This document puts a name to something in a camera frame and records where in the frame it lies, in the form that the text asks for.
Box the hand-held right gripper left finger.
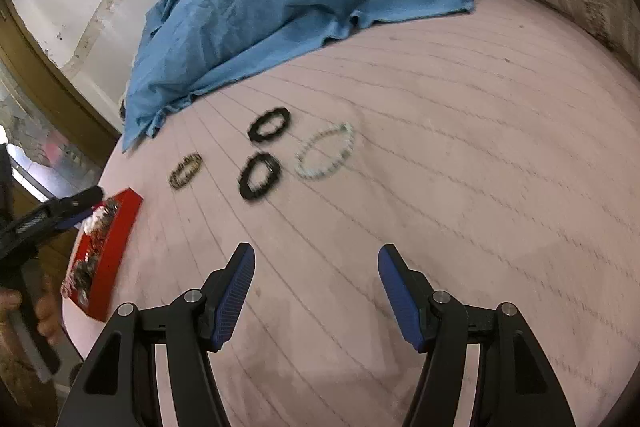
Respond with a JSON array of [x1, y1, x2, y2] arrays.
[[57, 242, 257, 427]]

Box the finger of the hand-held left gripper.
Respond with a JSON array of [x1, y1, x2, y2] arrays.
[[0, 186, 104, 259]]

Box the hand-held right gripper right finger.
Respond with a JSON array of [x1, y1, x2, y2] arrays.
[[377, 243, 576, 427]]

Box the white cherry print scrunchie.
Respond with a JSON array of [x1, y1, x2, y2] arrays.
[[82, 211, 109, 236]]

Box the red tray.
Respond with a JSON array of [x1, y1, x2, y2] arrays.
[[61, 188, 144, 323]]

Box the dark flower hair clip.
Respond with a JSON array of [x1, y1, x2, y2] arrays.
[[62, 256, 99, 304]]

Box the black spiral hair tie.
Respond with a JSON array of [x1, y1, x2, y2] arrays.
[[237, 151, 282, 202]]

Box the brown bead bracelet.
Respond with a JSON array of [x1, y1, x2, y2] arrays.
[[169, 152, 204, 189]]

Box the pale green bead bracelet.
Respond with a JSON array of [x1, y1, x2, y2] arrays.
[[294, 122, 356, 180]]

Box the black wavy hair tie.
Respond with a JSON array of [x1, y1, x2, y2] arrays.
[[247, 107, 293, 143]]

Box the person's left hand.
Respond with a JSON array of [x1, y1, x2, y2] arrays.
[[34, 286, 65, 347]]

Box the blue cloth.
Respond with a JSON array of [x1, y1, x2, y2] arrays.
[[121, 0, 476, 154]]

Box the brown window frame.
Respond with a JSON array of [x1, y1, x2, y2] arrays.
[[0, 0, 123, 172]]

